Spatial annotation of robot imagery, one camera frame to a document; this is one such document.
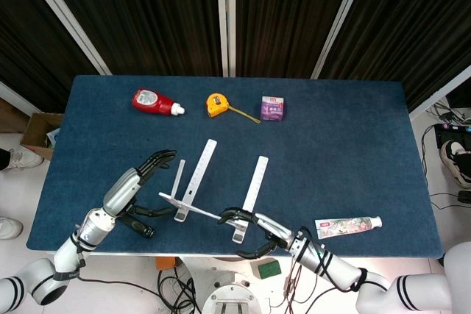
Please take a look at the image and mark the white folding stand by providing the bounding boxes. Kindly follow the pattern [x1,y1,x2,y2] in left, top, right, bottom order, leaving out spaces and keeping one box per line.
[158,138,269,244]

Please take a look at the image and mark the green block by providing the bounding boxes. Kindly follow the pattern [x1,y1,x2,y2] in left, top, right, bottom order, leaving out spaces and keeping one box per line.
[249,259,281,280]

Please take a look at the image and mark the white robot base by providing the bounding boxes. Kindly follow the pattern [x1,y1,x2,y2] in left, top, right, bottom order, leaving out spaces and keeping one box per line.
[180,254,280,314]

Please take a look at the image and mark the yellow tape measure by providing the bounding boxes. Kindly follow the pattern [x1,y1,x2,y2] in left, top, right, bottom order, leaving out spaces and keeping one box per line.
[205,93,261,124]

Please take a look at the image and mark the black electronics box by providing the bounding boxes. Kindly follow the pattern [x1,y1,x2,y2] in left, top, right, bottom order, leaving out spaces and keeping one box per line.
[433,122,471,150]

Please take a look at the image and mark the black floor cable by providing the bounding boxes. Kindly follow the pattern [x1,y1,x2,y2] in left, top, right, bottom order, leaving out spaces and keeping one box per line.
[420,122,471,212]

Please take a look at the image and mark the floral toothpaste tube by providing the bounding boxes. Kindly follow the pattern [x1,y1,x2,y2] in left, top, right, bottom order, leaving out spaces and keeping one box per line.
[314,215,383,240]

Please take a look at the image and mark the blue table mat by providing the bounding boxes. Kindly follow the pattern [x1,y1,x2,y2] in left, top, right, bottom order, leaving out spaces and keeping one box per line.
[25,74,444,260]

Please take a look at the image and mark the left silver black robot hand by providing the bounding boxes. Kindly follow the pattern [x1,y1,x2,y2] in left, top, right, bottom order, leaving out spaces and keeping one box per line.
[102,149,178,219]

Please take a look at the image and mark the red ketchup bottle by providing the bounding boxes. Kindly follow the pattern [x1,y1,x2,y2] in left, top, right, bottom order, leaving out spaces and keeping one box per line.
[131,88,186,117]

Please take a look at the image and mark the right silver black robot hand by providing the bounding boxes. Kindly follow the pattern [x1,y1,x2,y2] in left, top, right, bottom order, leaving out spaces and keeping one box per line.
[216,207,297,260]

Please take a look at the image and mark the red wires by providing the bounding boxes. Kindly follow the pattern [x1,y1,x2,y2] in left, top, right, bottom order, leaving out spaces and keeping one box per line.
[282,254,318,307]

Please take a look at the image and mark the orange block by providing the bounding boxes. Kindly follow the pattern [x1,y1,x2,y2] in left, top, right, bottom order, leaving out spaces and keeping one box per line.
[155,256,177,271]

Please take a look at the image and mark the small purple carton box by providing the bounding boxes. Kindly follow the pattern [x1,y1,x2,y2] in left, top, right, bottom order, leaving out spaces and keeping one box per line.
[260,95,287,123]

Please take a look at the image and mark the dark pleated curtain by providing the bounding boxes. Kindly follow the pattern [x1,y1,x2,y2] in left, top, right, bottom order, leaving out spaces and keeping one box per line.
[0,0,471,115]

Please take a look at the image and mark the brown cardboard box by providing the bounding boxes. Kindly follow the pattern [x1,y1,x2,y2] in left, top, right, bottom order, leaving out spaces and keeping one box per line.
[20,112,64,162]

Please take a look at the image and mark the white frame post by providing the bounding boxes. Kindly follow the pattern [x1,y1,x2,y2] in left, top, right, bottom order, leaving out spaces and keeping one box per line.
[408,65,471,121]
[311,0,373,79]
[215,0,237,78]
[16,0,112,76]
[0,80,38,116]

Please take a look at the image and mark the black cable bundle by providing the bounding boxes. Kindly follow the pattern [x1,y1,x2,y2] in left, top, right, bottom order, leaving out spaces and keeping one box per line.
[157,265,202,314]

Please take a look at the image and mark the black and white sneaker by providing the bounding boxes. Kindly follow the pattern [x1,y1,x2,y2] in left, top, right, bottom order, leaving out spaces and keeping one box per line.
[440,140,471,188]

